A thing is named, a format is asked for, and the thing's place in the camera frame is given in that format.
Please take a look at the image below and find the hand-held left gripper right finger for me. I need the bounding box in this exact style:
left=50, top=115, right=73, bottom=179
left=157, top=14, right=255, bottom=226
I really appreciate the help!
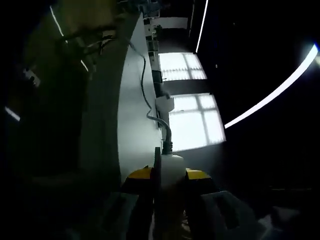
left=183, top=167, right=266, bottom=240

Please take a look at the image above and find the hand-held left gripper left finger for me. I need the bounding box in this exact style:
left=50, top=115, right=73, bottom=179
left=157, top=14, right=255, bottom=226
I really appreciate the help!
left=98, top=166, right=155, bottom=240

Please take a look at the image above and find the white power adapter plug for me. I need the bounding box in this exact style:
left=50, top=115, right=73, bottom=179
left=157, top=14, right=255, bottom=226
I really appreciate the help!
left=156, top=152, right=187, bottom=226

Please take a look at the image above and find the grey power strip cable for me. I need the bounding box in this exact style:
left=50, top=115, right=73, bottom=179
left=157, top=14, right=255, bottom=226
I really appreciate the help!
left=119, top=34, right=175, bottom=155

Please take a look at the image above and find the straight ceiling light strip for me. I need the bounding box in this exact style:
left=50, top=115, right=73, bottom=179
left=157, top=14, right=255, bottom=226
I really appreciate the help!
left=195, top=0, right=210, bottom=54

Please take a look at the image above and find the bright office window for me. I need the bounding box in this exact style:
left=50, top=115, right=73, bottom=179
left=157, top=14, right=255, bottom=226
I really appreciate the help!
left=168, top=93, right=227, bottom=153
left=158, top=52, right=208, bottom=82

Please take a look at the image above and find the white table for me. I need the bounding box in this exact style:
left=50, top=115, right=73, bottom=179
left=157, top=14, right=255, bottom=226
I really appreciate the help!
left=79, top=11, right=167, bottom=181

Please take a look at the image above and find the long curved ceiling light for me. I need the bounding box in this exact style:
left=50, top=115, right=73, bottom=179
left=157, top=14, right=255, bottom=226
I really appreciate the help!
left=223, top=42, right=320, bottom=130

